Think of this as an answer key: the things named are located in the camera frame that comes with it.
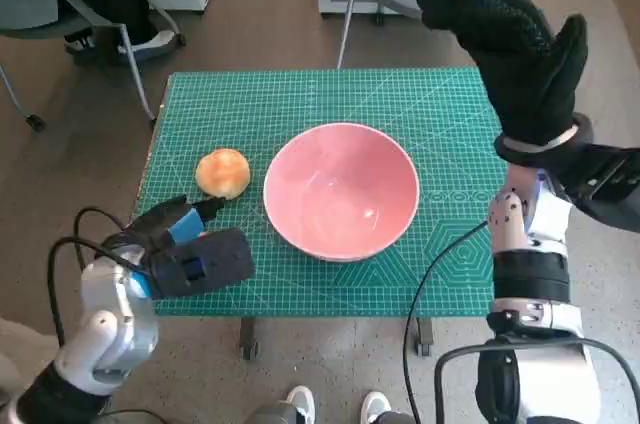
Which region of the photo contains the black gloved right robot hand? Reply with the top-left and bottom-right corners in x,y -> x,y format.
416,0 -> 590,145

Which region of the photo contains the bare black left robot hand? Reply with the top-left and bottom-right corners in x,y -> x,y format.
122,195 -> 226,255

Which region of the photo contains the round toy bread bun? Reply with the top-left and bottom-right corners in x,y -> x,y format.
194,147 -> 251,200

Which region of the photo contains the pink bowl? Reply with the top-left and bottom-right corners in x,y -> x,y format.
262,122 -> 421,264

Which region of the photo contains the black table leg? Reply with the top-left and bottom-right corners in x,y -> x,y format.
239,316 -> 261,359
414,316 -> 434,356

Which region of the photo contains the green cutting mat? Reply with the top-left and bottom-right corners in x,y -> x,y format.
134,67 -> 509,318

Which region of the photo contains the person in beige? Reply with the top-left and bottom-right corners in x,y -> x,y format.
0,316 -> 66,395

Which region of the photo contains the white sneaker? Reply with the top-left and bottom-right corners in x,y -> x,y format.
285,384 -> 316,424
359,390 -> 393,424

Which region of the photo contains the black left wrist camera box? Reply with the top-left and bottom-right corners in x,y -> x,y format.
149,227 -> 255,300

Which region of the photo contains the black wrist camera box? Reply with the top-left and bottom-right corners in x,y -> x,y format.
149,227 -> 255,300
549,143 -> 640,233

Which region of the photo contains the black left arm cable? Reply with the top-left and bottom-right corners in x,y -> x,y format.
47,207 -> 151,348

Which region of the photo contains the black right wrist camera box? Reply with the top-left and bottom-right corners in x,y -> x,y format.
549,143 -> 640,233

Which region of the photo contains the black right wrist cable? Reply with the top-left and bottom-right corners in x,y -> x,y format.
402,221 -> 490,424

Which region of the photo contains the black right shoulder cable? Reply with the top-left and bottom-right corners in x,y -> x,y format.
433,336 -> 640,424

